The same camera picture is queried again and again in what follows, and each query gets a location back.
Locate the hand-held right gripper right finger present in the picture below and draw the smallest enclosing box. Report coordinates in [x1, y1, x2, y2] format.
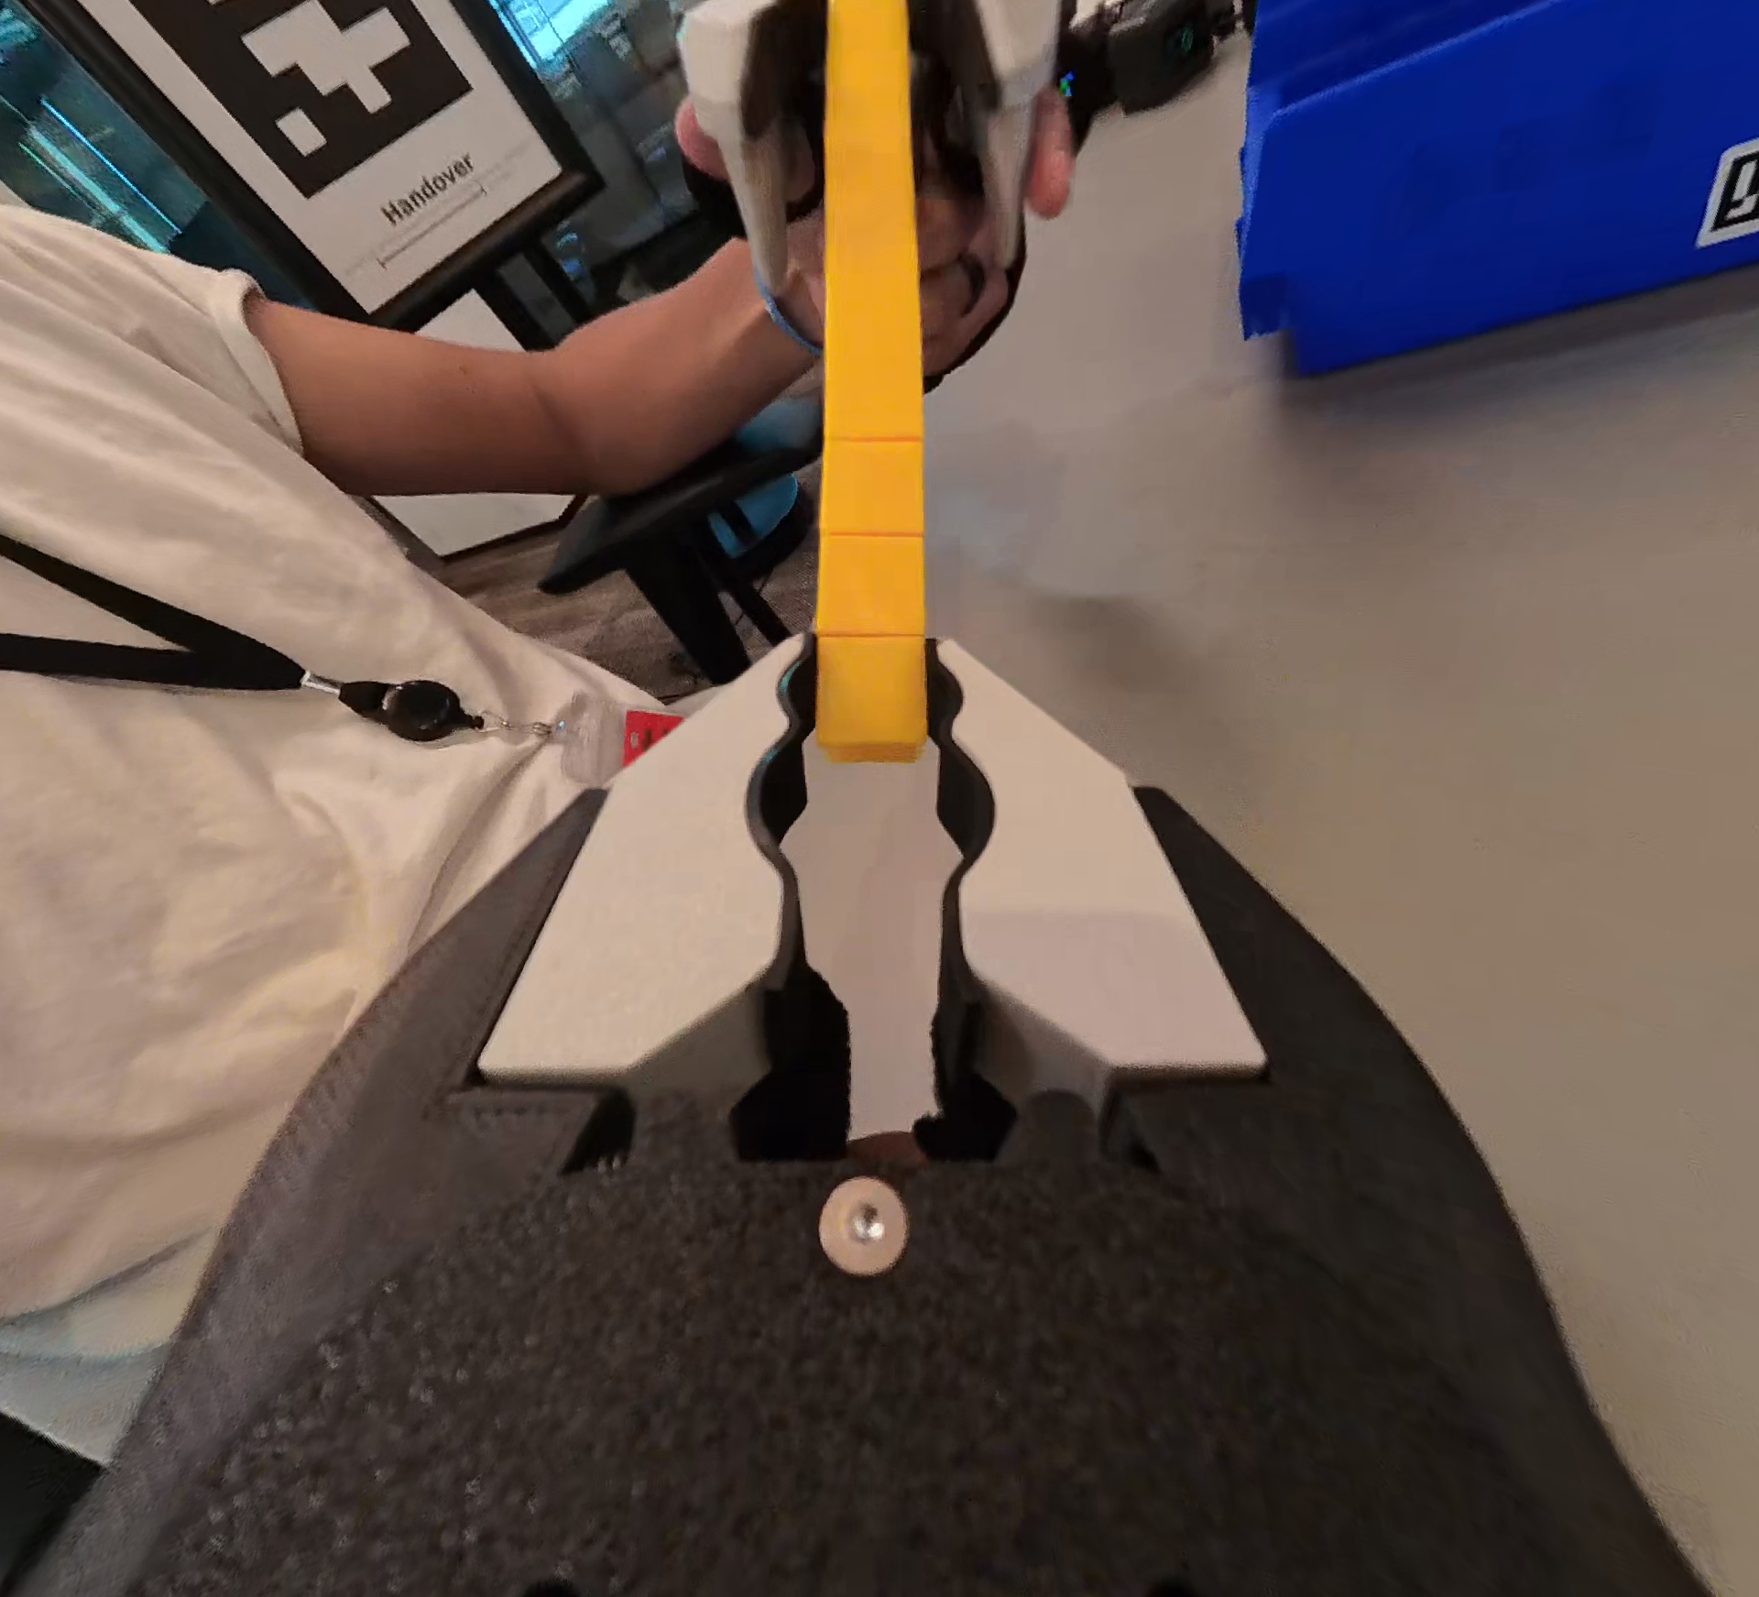
[915, 634, 1270, 1164]

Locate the blue plastic bin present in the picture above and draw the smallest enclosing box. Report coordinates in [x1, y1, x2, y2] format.
[1235, 0, 1759, 379]

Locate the blue wristband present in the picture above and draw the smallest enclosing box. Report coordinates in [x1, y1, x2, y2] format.
[751, 255, 830, 362]

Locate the yellow block stick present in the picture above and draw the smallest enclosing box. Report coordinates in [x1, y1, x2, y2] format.
[814, 0, 930, 763]

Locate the blue chair base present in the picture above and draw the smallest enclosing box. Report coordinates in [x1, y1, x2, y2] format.
[707, 388, 816, 561]

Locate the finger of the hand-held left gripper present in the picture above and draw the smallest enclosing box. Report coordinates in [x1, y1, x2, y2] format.
[678, 0, 827, 292]
[911, 0, 1069, 268]

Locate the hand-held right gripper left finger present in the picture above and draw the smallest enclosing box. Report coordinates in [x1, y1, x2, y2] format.
[475, 634, 854, 1164]

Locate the black lanyard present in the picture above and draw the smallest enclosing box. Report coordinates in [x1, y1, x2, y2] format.
[0, 531, 486, 747]

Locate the person's left forearm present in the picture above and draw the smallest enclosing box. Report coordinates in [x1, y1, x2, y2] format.
[254, 243, 827, 498]

